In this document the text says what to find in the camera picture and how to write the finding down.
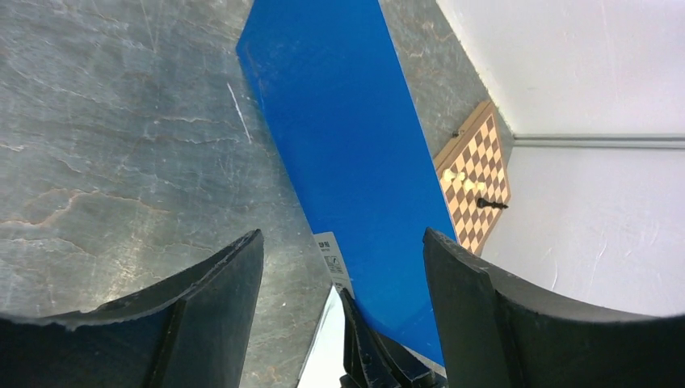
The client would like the wooden chessboard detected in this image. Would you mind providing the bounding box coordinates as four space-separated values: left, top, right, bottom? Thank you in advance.
433 101 511 255

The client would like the white paper sheet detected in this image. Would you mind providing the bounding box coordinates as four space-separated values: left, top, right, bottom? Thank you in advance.
296 287 345 388

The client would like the black chess piece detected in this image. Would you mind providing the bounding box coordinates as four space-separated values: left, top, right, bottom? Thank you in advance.
477 197 509 209

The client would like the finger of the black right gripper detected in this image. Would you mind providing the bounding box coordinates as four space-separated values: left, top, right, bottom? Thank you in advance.
339 289 448 388

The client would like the white chess pawn left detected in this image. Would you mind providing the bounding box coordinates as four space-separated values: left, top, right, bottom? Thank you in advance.
441 168 465 184

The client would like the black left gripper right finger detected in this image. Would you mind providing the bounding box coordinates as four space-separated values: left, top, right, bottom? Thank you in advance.
423 229 684 387

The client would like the aluminium frame post right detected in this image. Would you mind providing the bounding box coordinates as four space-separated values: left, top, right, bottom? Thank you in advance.
513 134 684 150

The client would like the white chess pawn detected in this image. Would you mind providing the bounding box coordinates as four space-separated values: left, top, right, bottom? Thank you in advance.
462 179 486 192
441 168 465 184

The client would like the white chess pawn middle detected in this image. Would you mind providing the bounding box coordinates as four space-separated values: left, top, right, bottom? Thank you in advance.
462 179 486 192

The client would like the blue plastic folder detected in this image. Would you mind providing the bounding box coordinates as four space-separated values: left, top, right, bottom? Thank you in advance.
237 0 454 363

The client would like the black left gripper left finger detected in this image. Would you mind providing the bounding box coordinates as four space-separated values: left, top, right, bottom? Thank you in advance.
1 230 264 387

